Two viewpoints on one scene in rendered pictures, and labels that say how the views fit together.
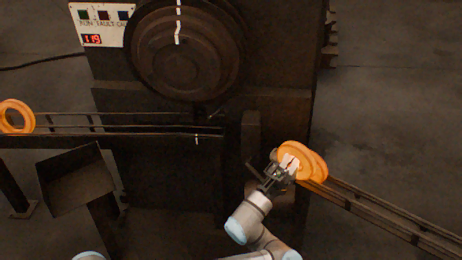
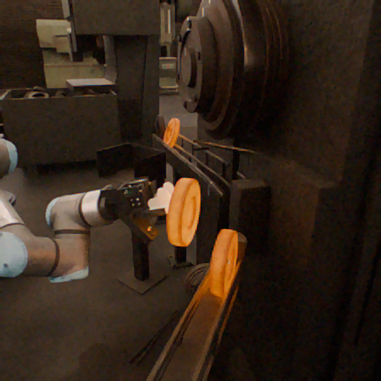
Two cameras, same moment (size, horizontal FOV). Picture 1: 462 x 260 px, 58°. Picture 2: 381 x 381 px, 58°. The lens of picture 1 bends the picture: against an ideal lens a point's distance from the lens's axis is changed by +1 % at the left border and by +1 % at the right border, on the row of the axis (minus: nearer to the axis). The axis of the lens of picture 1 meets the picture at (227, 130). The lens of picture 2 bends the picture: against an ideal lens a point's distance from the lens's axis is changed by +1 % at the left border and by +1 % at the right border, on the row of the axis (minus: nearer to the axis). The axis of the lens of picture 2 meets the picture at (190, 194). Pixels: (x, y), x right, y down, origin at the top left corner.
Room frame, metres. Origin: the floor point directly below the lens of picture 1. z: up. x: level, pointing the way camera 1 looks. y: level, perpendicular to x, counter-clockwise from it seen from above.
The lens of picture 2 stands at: (0.71, -0.89, 1.18)
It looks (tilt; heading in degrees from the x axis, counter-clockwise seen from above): 24 degrees down; 64
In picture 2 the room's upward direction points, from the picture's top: straight up
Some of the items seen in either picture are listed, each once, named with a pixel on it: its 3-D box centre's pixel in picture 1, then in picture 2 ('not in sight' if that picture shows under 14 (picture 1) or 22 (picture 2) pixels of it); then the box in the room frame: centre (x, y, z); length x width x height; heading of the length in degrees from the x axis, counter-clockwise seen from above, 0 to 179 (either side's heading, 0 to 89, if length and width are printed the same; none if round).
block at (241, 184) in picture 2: (251, 136); (248, 217); (1.30, -0.10, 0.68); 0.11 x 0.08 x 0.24; 171
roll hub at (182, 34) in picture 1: (182, 67); (194, 66); (1.22, 0.15, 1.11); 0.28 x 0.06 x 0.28; 81
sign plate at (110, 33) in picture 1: (107, 25); not in sight; (1.48, 0.45, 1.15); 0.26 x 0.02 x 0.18; 81
